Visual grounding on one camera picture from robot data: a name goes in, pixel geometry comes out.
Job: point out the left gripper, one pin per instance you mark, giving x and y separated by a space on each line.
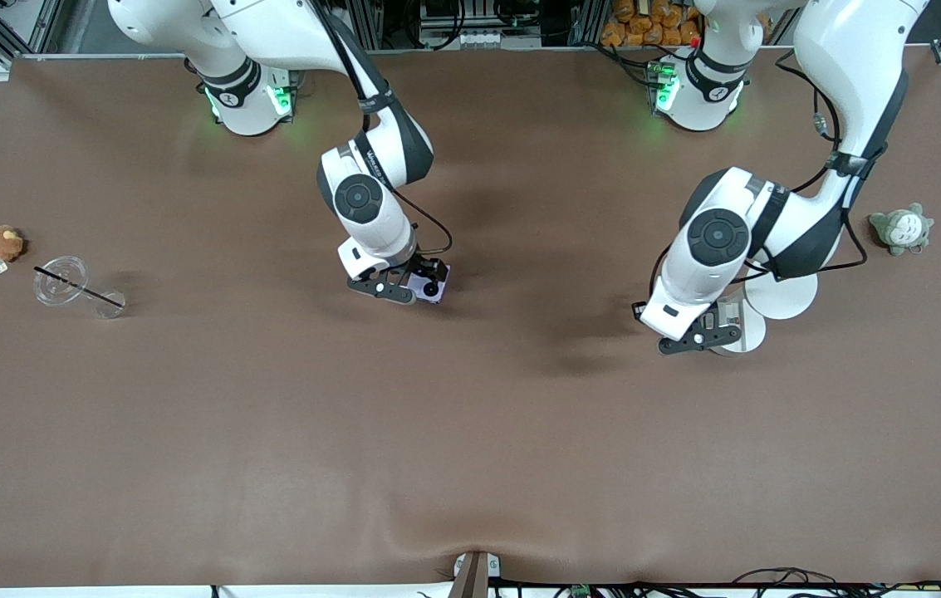
720 316

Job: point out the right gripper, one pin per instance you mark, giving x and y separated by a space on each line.
423 269

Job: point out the purple flip phone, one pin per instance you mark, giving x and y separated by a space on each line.
442 295

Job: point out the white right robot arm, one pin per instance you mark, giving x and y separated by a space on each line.
287 25

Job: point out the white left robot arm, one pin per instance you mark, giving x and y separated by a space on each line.
852 50

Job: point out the white round container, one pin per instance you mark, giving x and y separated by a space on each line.
754 334

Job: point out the grey green totoro plush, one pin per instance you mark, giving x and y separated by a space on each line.
900 230

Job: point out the black equipment rack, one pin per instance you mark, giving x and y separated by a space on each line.
478 17

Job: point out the orange plush toys heap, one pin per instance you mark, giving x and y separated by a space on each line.
644 25

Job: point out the black drinking straw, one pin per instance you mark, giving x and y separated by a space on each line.
80 287

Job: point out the clear plastic cup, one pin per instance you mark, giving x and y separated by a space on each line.
59 282

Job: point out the brown plush toy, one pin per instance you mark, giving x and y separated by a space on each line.
3 242

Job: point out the camera mount post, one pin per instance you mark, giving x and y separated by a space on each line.
474 575

